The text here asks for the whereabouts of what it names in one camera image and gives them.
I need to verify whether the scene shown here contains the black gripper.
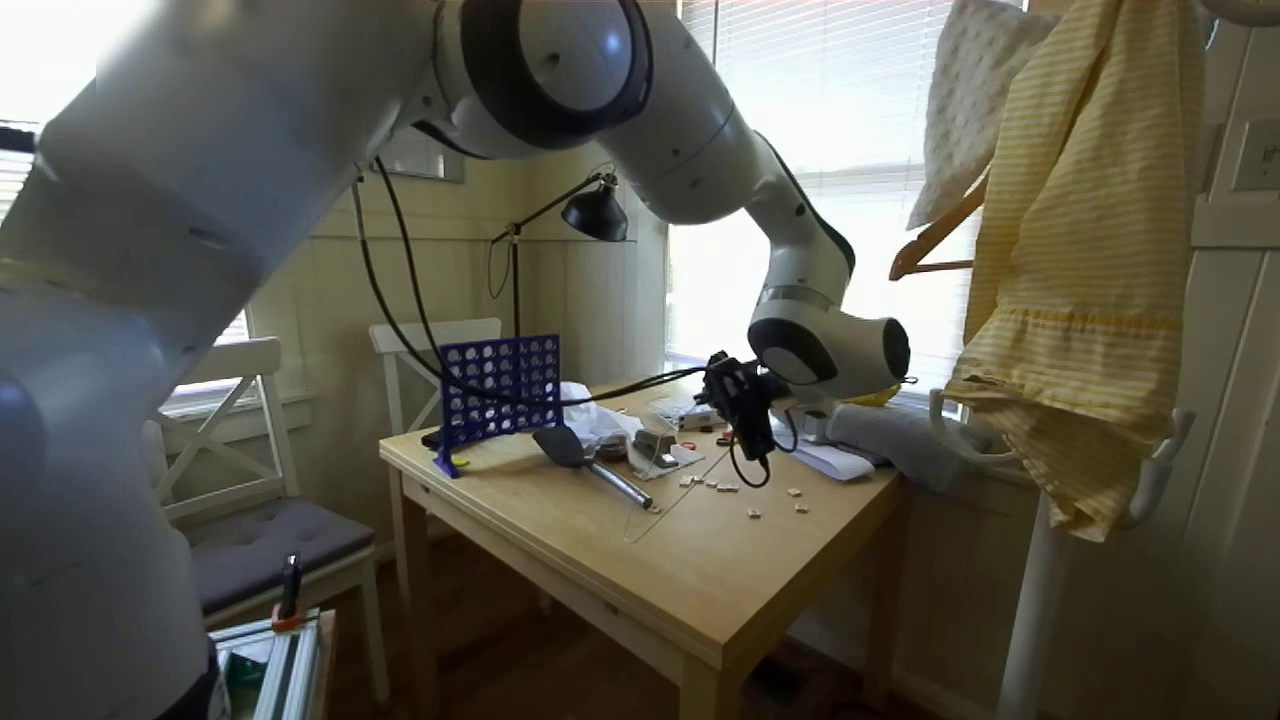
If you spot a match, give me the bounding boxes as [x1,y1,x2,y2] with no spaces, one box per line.
[692,351,792,467]

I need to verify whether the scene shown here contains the white wire clothes hanger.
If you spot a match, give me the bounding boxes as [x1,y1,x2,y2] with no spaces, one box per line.
[635,423,786,556]

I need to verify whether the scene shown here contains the wooden clothes hanger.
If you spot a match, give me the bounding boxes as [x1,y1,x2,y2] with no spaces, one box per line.
[890,170,1002,285]

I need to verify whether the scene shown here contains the grey stapler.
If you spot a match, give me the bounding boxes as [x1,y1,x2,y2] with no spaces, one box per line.
[627,427,686,472]

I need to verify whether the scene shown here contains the white plastic bag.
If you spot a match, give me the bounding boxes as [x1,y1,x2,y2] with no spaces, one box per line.
[557,380,648,459]

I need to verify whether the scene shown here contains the grey folded towel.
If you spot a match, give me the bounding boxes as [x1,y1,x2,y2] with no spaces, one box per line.
[814,396,997,501]

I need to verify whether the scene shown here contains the light wooden table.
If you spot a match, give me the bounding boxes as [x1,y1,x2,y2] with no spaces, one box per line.
[375,376,918,720]

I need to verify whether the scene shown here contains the blue connect four grid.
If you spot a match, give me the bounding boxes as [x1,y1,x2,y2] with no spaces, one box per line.
[432,332,567,479]

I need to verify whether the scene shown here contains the black floor lamp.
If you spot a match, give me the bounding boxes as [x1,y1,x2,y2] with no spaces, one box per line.
[484,170,635,345]

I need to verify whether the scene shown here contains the white coat stand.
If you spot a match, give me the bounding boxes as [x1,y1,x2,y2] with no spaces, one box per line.
[923,0,1280,720]

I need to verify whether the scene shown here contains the white window blinds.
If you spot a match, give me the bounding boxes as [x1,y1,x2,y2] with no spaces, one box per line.
[665,0,991,391]

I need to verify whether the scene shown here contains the white wooden chair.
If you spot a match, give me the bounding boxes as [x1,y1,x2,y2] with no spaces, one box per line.
[363,316,510,435]
[144,332,395,713]

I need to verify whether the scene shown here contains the yellow striped shirt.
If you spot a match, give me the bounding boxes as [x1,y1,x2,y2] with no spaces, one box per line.
[941,0,1214,548]

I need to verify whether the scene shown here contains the white hanging cloth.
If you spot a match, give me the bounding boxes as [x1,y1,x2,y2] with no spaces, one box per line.
[909,0,1059,232]

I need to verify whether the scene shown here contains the grey seat cushion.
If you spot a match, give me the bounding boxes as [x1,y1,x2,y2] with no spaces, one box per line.
[183,496,379,621]

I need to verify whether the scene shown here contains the black orange screwdriver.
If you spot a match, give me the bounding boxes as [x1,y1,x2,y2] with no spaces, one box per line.
[269,553,312,637]

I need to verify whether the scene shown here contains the white panel door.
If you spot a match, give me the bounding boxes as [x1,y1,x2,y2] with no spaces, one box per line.
[1173,18,1280,720]

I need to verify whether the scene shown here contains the white open box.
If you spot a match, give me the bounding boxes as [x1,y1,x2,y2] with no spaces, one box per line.
[206,604,340,720]

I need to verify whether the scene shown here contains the grey wall frame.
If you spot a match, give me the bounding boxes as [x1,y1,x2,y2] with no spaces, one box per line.
[375,125,467,188]

